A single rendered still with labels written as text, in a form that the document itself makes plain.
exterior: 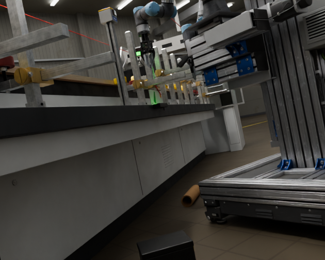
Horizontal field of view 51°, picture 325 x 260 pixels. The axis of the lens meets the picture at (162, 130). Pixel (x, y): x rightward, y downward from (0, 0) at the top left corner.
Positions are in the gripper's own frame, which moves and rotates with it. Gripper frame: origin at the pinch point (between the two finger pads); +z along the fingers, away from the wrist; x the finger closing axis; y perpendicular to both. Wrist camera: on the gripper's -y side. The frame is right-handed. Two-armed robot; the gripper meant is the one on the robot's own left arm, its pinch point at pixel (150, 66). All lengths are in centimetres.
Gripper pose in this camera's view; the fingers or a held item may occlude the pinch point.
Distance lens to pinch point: 210.2
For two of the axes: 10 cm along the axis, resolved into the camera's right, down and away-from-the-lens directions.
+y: 0.4, 0.1, -10.0
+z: 2.0, 9.8, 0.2
